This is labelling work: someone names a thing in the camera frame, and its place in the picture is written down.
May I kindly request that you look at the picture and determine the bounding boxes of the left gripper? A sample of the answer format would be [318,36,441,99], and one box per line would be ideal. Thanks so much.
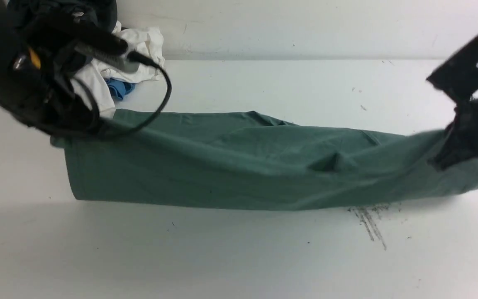
[0,0,102,137]

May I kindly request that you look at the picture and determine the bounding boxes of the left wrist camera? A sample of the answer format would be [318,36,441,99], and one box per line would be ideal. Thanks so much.
[36,17,159,73]

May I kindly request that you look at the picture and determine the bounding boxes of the left camera cable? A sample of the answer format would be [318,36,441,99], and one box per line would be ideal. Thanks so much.
[73,54,172,140]

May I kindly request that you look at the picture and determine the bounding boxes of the blue garment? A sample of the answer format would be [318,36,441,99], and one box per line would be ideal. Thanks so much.
[105,78,136,101]

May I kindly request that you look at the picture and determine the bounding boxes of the black garment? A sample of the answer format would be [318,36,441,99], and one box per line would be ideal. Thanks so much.
[6,0,118,32]

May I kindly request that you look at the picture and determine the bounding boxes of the white garment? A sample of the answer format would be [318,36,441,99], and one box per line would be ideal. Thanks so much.
[71,21,165,118]

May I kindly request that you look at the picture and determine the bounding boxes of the green long-sleeve top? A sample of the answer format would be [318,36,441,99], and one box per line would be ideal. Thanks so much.
[51,111,478,211]

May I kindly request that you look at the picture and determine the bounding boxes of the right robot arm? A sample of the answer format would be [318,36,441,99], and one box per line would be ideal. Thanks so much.
[429,99,478,171]

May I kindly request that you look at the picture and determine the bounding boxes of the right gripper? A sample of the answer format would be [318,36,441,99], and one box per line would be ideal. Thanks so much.
[429,100,478,171]

